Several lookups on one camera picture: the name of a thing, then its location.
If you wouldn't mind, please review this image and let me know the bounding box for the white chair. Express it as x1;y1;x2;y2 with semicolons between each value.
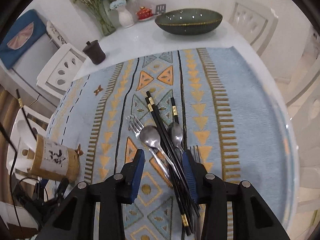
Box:
285;52;320;120
37;42;87;96
6;106;50;180
228;0;279;53

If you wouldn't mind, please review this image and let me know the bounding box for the white vase with blue flowers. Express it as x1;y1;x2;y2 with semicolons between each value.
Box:
101;0;146;29

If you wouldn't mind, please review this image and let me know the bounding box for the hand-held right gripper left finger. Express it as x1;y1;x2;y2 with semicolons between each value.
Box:
37;149;145;240

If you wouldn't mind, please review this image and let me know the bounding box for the glass vase with dried flowers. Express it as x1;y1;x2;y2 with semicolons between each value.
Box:
64;0;117;37

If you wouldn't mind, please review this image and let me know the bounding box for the bamboo utensil holder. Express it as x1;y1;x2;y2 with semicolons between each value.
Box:
27;134;80;183

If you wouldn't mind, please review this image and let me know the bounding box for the steel fork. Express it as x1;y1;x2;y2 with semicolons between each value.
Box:
126;114;173;179
189;145;202;164

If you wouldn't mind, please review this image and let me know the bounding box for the red lidded teacup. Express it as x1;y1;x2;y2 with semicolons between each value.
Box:
136;6;153;21

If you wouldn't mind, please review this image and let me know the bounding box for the white printed box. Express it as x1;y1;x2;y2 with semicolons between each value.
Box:
46;21;66;48

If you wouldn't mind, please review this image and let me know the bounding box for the steel spoon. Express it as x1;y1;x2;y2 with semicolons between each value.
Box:
139;126;177;168
167;122;187;154

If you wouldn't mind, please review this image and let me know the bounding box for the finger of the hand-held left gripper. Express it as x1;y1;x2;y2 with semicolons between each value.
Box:
55;179;69;200
37;179;50;195

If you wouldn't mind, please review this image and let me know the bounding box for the white fridge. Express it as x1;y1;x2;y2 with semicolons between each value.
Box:
0;34;67;100

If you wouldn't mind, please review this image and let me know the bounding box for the dark brown lidded cup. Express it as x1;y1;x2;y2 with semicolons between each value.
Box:
82;39;106;65

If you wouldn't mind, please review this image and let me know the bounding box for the dark green bowl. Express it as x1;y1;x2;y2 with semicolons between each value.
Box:
154;9;223;35

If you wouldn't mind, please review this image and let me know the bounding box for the blue cloth cover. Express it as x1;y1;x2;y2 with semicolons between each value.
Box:
0;9;48;70

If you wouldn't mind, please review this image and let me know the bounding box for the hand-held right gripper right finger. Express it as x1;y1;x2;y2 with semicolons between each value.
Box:
182;150;290;240

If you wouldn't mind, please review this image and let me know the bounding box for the patterned blue table mat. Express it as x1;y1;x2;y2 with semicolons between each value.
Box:
46;46;298;240

